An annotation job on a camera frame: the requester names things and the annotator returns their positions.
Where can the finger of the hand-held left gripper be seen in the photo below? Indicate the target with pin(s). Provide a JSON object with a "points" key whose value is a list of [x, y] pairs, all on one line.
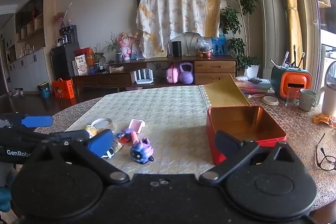
{"points": [[36, 121], [71, 135]]}

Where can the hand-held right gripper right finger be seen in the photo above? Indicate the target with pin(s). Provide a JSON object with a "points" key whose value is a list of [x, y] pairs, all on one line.
{"points": [[227, 142]]}

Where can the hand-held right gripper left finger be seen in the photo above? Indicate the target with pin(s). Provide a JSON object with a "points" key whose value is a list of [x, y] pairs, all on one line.
{"points": [[101, 142]]}

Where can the red snack packet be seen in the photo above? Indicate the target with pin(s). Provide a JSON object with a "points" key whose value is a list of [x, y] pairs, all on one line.
{"points": [[117, 146]]}

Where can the beige tape roll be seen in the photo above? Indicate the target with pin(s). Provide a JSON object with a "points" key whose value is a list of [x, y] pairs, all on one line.
{"points": [[101, 124]]}

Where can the purple block eraser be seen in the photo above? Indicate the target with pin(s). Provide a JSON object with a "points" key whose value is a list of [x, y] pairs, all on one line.
{"points": [[127, 131]]}

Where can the red tin box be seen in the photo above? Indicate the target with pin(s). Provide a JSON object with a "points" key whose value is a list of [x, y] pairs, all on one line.
{"points": [[246, 121]]}

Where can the purple toy figure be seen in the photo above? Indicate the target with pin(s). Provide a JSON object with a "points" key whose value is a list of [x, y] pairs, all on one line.
{"points": [[140, 151]]}

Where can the person's left hand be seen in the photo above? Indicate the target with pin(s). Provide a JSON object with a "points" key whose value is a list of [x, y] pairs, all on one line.
{"points": [[4, 197]]}

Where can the teal gift box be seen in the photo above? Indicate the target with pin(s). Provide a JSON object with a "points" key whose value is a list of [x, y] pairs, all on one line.
{"points": [[44, 90]]}

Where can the orange gift box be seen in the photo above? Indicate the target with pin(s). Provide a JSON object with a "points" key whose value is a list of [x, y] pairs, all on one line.
{"points": [[63, 88]]}

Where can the white round coaster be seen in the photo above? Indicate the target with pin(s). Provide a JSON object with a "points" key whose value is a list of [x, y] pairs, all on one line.
{"points": [[270, 100]]}

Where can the stack of plastic folders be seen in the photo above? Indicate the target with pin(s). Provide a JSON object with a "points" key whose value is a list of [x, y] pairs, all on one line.
{"points": [[252, 86]]}

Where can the black mini fridge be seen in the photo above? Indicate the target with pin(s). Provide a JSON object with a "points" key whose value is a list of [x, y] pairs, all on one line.
{"points": [[63, 61]]}

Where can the brown lace tablecloth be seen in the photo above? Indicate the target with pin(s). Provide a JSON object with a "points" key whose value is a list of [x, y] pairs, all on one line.
{"points": [[296, 134]]}

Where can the white snack box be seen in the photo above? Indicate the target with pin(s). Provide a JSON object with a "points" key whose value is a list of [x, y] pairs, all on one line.
{"points": [[81, 65]]}

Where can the white router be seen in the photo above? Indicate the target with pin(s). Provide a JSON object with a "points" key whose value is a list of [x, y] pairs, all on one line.
{"points": [[143, 81]]}

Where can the small white box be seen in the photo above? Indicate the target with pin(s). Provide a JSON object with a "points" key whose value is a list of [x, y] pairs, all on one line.
{"points": [[116, 69]]}

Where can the purple kettlebell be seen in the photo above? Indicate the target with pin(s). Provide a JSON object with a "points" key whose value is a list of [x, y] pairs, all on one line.
{"points": [[187, 78]]}

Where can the wooden television cabinet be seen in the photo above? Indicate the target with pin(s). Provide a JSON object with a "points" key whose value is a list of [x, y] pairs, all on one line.
{"points": [[215, 66]]}

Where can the drinking glass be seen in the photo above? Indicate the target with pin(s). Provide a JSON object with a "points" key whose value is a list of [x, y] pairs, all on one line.
{"points": [[291, 98]]}

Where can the orange gift bag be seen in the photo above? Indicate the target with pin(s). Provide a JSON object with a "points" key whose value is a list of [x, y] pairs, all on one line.
{"points": [[89, 56]]}

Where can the small green potted plant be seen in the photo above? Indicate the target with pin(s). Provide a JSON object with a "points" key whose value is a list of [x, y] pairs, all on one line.
{"points": [[97, 56]]}

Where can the pink toy case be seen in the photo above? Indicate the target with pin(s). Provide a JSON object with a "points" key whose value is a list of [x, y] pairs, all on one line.
{"points": [[172, 75]]}

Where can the small plant in dark vase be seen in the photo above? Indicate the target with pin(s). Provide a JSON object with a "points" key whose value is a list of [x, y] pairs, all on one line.
{"points": [[119, 56]]}

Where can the green mug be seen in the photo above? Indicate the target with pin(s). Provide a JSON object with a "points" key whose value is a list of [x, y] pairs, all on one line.
{"points": [[307, 100]]}

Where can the black coffee machine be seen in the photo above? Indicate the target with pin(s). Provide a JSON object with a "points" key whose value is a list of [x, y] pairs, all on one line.
{"points": [[69, 35]]}

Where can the black eyeglasses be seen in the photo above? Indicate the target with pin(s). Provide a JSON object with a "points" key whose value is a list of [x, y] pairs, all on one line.
{"points": [[318, 161]]}

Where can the pink doll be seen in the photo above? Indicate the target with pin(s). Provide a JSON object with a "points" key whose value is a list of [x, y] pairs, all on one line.
{"points": [[125, 49]]}

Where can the blue box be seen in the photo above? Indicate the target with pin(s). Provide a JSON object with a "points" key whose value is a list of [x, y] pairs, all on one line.
{"points": [[219, 47]]}

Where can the clear plastic fruit bag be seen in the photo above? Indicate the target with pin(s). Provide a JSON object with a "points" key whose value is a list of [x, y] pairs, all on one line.
{"points": [[204, 48]]}

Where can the orange wrapper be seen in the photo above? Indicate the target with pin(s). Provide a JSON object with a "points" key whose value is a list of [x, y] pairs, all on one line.
{"points": [[323, 118]]}

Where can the pink flower vase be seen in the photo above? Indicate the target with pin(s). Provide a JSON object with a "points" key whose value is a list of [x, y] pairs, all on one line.
{"points": [[63, 26]]}

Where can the white marker pen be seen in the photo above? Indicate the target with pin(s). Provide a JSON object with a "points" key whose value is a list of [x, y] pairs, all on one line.
{"points": [[285, 57]]}

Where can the black speaker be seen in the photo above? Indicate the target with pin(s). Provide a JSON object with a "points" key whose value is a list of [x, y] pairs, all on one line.
{"points": [[177, 49]]}

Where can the brown paintbrush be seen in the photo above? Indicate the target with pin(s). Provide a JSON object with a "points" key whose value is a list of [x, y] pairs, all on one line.
{"points": [[302, 60], [294, 56]]}

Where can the white jug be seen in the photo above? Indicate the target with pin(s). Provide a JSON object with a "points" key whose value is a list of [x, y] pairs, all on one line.
{"points": [[329, 100]]}

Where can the standing air conditioner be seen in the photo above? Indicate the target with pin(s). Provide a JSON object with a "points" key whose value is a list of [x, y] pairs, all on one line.
{"points": [[270, 16]]}

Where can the yellow curtain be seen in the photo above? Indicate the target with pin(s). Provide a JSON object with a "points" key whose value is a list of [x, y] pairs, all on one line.
{"points": [[292, 16]]}

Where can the floral cover cloth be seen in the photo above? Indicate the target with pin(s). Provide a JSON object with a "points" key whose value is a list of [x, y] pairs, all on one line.
{"points": [[178, 8]]}

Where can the wooden wall cabinet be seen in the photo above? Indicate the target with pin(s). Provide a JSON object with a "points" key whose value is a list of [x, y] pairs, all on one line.
{"points": [[31, 64]]}

